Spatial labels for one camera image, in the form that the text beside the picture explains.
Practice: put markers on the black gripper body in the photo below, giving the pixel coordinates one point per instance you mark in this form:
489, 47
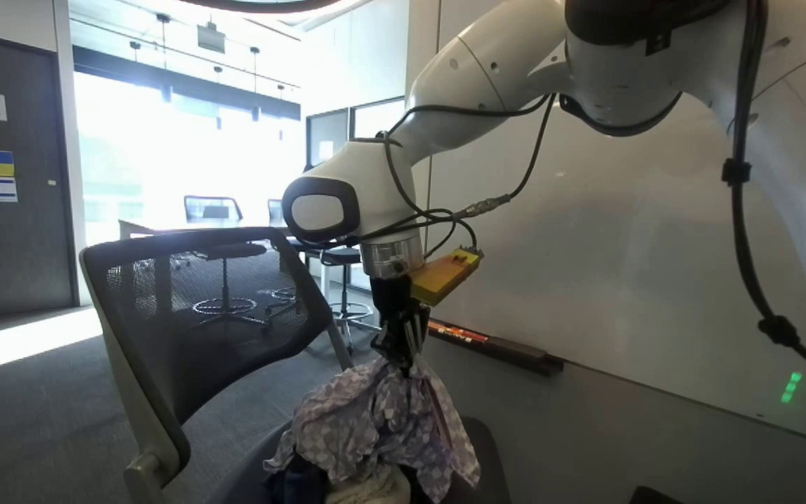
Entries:
394, 298

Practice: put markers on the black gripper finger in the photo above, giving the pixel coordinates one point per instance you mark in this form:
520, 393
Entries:
389, 345
417, 345

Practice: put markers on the purple checkered cloth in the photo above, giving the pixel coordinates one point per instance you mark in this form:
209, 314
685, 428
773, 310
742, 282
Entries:
377, 421

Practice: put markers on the cream towel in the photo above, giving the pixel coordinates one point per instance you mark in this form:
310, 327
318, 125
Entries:
370, 488

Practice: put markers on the navy blue garment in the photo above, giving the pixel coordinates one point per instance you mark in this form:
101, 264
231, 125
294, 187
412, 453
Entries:
294, 481

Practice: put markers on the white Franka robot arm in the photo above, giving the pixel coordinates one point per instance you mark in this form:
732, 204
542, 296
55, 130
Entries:
627, 57

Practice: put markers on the dark grey chair seat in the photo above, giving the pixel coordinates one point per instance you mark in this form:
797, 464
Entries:
492, 466

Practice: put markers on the black mesh chair backrest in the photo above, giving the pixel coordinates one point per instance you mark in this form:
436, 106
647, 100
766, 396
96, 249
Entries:
224, 317

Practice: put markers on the orange marker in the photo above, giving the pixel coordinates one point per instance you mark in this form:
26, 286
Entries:
461, 333

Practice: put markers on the orange handheld tool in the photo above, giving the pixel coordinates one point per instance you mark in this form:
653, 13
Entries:
445, 272

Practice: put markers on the black whiteboard tray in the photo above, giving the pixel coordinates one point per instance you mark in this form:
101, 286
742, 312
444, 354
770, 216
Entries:
517, 354

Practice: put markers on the black whiteboard eraser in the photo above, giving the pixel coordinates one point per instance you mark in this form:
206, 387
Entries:
527, 354

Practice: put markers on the dark framed monitor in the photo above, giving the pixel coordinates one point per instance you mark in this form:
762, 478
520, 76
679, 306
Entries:
213, 209
276, 211

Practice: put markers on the black bar stool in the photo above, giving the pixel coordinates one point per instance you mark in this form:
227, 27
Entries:
227, 271

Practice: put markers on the large whiteboard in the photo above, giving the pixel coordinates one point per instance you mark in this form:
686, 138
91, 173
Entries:
627, 282

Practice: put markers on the white desk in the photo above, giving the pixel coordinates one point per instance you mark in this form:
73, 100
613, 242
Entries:
156, 229

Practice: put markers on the grey door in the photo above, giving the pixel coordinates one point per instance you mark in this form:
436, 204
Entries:
13, 235

